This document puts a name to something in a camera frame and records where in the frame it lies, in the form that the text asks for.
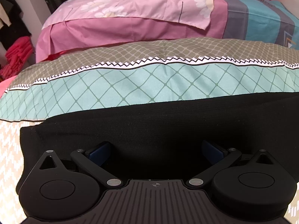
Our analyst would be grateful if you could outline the coral pink fleece blanket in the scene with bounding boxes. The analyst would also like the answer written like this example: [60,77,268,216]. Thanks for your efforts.
[0,75,17,97]

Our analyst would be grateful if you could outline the black pants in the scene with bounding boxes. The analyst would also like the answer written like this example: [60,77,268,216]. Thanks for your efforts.
[16,93,298,189]

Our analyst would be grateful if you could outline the pink floral pillow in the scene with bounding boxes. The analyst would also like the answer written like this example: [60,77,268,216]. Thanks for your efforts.
[36,0,228,62]

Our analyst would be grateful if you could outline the teal grey striped pillow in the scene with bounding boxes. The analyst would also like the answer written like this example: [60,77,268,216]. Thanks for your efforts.
[223,0,298,50]

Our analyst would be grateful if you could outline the red folded clothes pile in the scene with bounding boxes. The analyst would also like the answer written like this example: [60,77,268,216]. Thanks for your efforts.
[1,36,34,80]

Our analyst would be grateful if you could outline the patterned beige teal quilt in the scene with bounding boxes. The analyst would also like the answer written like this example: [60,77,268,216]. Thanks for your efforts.
[1,38,298,223]

